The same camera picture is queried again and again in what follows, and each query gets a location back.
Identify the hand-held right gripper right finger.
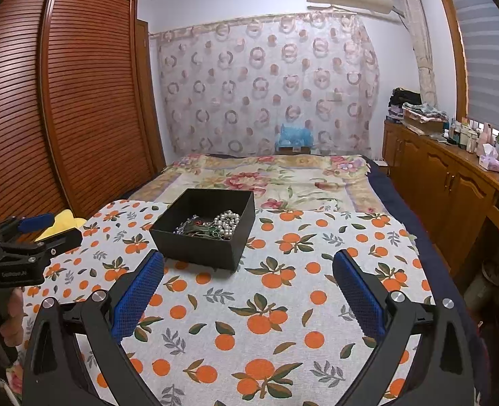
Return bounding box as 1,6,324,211
332,250,472,406

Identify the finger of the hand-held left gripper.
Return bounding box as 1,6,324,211
0,213,56,244
0,229,84,265

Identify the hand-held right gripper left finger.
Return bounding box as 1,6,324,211
21,249,166,406

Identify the black box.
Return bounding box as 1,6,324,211
149,189,256,271

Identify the silver rhinestone hair clip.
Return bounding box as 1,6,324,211
173,218,201,236

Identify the large pearl bead bracelet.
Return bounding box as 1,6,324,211
213,210,240,242

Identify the person's left hand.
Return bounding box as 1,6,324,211
0,288,26,349

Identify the yellow cloth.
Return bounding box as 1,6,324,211
34,210,88,243

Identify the orange fruit print tablecloth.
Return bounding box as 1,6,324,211
15,199,435,406

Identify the dark blue bed sheet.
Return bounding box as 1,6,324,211
367,158,489,394

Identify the wooden side cabinet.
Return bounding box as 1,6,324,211
382,118,499,320

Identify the brown slatted wooden wardrobe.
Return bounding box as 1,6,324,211
0,0,168,244

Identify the floral blanket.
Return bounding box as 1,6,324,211
127,153,388,215

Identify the blue plastic bag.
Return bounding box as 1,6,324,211
275,122,314,150

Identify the pink tissue box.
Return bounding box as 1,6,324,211
478,144,499,173

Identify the group of cosmetic bottles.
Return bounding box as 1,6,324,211
446,117,499,158

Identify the stack of folded clothes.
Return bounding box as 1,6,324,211
387,88,450,135

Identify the beige lace side curtain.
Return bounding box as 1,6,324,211
397,0,439,109

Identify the grey striped window blind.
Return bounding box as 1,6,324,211
439,0,499,144

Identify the pink ring pattern curtain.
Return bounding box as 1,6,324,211
150,13,381,158

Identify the wooden window frame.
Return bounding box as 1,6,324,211
430,0,471,121

